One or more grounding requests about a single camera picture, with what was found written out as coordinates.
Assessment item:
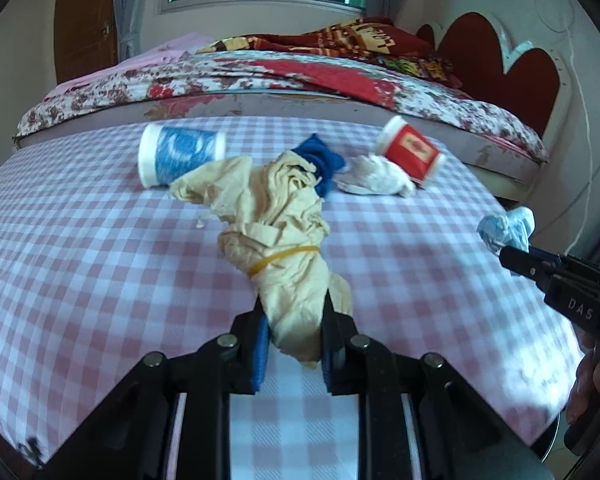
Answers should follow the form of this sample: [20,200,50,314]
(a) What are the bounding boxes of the red paper cup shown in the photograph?
[373,115,447,187]

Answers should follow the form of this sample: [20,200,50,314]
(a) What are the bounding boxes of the blue cloth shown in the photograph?
[292,133,348,198]

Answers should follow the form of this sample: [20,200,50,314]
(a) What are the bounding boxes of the light blue paper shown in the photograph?
[476,206,536,257]

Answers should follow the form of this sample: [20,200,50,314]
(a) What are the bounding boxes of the beige cloth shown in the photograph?
[169,151,353,372]

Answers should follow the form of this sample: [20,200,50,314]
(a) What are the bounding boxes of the red patterned blanket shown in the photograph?
[195,16,456,111]

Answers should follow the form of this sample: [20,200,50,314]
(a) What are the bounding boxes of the white bed frame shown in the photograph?
[480,160,543,202]

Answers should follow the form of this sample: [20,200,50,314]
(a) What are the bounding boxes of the blue and white paper cup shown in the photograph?
[137,124,227,188]

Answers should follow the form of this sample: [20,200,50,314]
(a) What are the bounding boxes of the white cable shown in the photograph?
[562,20,595,252]

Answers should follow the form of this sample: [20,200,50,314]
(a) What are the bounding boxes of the pink cloth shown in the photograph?
[45,32,216,96]

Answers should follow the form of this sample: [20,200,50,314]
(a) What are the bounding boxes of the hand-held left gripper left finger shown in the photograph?
[36,310,272,480]

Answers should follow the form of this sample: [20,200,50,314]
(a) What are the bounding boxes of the brown wooden door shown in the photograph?
[54,0,118,68]

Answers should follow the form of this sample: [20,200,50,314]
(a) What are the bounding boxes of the red and white headboard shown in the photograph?
[415,12,578,138]

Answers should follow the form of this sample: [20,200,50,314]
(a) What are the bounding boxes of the white tissue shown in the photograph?
[336,154,417,198]

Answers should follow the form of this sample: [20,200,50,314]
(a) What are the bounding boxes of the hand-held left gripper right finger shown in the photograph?
[321,297,552,480]

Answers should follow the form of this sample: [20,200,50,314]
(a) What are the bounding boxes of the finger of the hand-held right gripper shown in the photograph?
[499,246,556,283]
[527,251,573,270]

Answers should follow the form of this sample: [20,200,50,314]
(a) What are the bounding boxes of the checkered tablecloth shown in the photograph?
[0,116,588,480]

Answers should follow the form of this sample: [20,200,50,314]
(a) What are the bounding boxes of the grey mattress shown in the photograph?
[12,91,551,186]

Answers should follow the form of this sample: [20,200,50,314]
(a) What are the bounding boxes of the narrow grey curtain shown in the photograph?
[112,0,143,58]

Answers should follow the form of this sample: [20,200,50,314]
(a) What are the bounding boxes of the floral bedsheet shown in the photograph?
[16,50,551,163]

